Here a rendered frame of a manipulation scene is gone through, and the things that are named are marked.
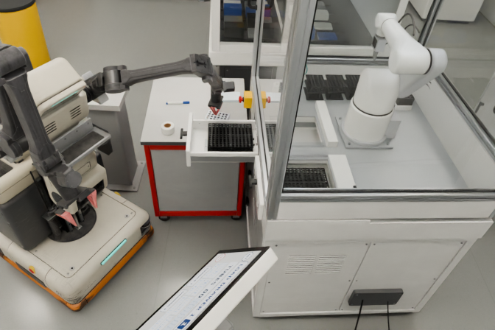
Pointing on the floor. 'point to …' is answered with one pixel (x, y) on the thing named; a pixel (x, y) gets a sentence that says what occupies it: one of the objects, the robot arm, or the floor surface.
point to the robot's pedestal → (127, 178)
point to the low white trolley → (170, 112)
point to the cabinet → (348, 271)
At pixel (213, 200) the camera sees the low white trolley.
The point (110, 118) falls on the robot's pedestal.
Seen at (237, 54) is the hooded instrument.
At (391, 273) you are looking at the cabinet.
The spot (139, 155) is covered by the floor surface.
